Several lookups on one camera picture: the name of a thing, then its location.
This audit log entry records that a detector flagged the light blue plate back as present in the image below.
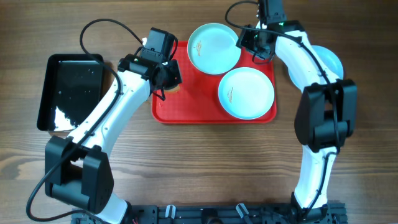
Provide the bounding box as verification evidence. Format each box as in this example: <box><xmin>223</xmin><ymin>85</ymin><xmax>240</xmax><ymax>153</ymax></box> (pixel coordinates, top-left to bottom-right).
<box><xmin>187</xmin><ymin>23</ymin><xmax>241</xmax><ymax>75</ymax></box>

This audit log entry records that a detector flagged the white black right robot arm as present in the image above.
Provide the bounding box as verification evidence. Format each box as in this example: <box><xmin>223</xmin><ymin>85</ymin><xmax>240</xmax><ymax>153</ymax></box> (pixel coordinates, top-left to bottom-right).
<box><xmin>236</xmin><ymin>0</ymin><xmax>357</xmax><ymax>223</ymax></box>

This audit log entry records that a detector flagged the light blue plate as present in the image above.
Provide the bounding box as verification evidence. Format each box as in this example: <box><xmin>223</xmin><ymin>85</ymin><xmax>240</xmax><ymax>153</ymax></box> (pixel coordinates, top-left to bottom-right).
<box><xmin>287</xmin><ymin>45</ymin><xmax>345</xmax><ymax>91</ymax></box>
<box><xmin>187</xmin><ymin>23</ymin><xmax>241</xmax><ymax>75</ymax></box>
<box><xmin>218</xmin><ymin>67</ymin><xmax>275</xmax><ymax>120</ymax></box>

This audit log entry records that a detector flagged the black water tray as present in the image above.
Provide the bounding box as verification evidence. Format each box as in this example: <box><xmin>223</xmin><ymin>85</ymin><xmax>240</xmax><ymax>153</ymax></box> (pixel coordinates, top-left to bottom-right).
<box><xmin>37</xmin><ymin>54</ymin><xmax>104</xmax><ymax>132</ymax></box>

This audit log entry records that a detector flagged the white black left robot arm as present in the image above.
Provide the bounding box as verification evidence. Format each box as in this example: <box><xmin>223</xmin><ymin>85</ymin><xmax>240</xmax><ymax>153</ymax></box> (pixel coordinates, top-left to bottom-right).
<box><xmin>42</xmin><ymin>28</ymin><xmax>182</xmax><ymax>223</ymax></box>

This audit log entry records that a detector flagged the red serving tray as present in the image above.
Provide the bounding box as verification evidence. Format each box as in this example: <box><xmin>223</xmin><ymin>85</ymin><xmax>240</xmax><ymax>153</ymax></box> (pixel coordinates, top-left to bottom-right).
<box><xmin>151</xmin><ymin>41</ymin><xmax>277</xmax><ymax>124</ymax></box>

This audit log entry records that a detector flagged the green and orange sponge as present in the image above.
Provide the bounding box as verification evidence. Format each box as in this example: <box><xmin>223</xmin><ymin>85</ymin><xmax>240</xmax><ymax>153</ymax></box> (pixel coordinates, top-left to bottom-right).
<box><xmin>164</xmin><ymin>85</ymin><xmax>180</xmax><ymax>93</ymax></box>

